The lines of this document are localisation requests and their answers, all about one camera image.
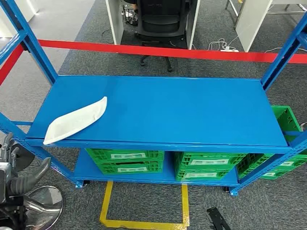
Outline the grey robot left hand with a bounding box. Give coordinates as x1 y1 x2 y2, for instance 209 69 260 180
0 132 52 196

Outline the white curved car body part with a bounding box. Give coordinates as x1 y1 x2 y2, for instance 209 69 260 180
43 96 107 146

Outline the blue metal shelf rack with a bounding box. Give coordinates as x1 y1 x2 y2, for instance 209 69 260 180
0 0 307 197

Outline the black base stanchion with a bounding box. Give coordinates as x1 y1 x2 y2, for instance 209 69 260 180
11 143 36 174

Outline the chrome stanchion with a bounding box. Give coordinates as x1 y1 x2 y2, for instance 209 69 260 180
23 185 64 230

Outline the red barrier belt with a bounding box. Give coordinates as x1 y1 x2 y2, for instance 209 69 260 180
38 39 307 64
0 44 26 86

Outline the green plastic crate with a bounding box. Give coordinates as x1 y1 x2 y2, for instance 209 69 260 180
174 151 247 172
94 160 164 175
236 105 307 179
175 168 231 182
85 148 165 164
260 168 299 181

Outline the yellow floor tape square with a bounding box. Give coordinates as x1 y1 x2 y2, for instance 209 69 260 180
99 181 190 230

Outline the black office chair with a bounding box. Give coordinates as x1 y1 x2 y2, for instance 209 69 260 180
134 0 192 73

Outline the black robot right foot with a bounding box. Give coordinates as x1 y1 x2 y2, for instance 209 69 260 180
206 207 231 230

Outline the white power cable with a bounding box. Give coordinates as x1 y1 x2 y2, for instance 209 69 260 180
207 38 240 51
264 46 307 53

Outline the white desk with steel frame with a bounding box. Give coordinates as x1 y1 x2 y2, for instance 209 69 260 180
225 0 307 53

